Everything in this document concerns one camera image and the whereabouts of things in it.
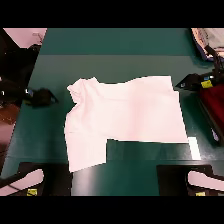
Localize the white T-shirt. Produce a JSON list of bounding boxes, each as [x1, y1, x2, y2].
[[64, 75, 190, 174]]

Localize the red garment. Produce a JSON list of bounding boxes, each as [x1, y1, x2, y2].
[[198, 87, 224, 146]]

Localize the heap of clothes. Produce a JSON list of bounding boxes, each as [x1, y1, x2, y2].
[[190, 27, 224, 63]]

